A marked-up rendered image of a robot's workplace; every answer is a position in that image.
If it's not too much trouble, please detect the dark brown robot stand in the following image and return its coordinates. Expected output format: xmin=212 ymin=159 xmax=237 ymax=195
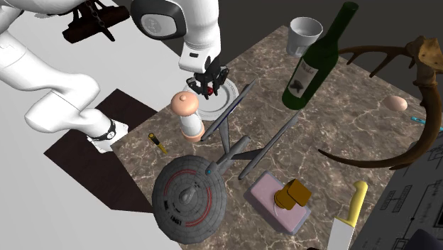
xmin=43 ymin=88 xmax=158 ymax=214

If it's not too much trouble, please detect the brown antler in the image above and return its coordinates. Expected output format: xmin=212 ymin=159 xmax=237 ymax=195
xmin=317 ymin=35 xmax=443 ymax=171

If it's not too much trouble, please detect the knife with yellow handle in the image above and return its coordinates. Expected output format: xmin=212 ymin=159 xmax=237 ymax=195
xmin=326 ymin=180 xmax=369 ymax=250

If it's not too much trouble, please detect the grey board with line drawings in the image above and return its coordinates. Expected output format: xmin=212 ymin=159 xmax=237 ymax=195
xmin=349 ymin=131 xmax=443 ymax=250

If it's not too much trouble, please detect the ochre yellow tape dispenser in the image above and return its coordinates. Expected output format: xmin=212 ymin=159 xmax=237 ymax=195
xmin=273 ymin=178 xmax=312 ymax=211

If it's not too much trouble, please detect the white cup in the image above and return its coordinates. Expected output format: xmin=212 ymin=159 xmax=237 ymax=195
xmin=285 ymin=16 xmax=324 ymax=58

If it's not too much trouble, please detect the cyan pen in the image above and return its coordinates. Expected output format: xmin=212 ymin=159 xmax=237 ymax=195
xmin=410 ymin=116 xmax=443 ymax=132

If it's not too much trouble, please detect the beige egg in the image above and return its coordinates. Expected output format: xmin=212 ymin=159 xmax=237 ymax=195
xmin=382 ymin=94 xmax=408 ymax=113

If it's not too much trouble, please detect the dark green wine bottle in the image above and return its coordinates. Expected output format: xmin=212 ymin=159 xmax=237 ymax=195
xmin=281 ymin=1 xmax=360 ymax=112

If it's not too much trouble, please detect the pink block in grey tray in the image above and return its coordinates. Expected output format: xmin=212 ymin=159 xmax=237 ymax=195
xmin=243 ymin=170 xmax=312 ymax=237

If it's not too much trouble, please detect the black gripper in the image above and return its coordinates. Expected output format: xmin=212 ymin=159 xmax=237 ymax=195
xmin=185 ymin=55 xmax=230 ymax=101

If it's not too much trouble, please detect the grey spaceship model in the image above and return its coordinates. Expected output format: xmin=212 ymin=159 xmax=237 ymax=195
xmin=151 ymin=78 xmax=300 ymax=246

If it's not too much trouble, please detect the white mill with peach top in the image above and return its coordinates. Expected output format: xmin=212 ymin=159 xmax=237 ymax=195
xmin=170 ymin=91 xmax=205 ymax=143

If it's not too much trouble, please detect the white round plate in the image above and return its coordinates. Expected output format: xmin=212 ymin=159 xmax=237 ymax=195
xmin=182 ymin=77 xmax=240 ymax=121

